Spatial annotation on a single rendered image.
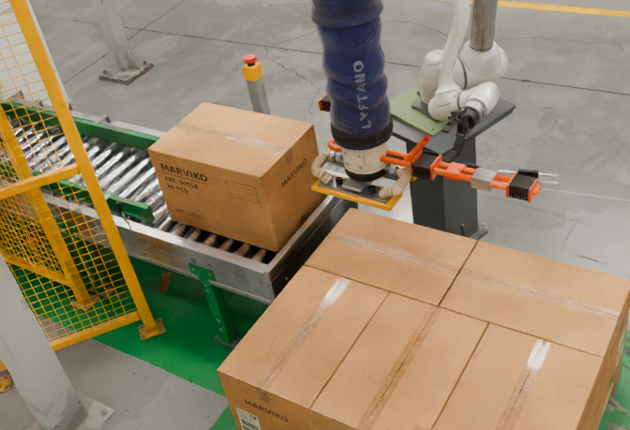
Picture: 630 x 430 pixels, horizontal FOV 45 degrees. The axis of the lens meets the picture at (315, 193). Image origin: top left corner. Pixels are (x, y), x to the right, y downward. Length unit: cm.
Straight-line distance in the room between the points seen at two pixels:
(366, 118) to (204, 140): 89
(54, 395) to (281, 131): 144
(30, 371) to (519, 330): 189
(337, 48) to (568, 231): 193
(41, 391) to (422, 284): 159
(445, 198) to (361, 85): 123
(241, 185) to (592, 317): 140
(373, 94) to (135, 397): 180
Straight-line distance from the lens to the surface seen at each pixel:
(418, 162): 271
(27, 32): 299
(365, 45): 251
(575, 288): 298
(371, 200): 276
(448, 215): 375
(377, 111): 265
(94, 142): 436
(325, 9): 245
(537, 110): 496
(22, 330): 319
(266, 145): 313
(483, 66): 342
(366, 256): 312
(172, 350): 373
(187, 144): 327
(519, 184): 258
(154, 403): 356
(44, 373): 334
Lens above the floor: 264
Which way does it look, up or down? 37 degrees down
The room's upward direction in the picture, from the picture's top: 11 degrees counter-clockwise
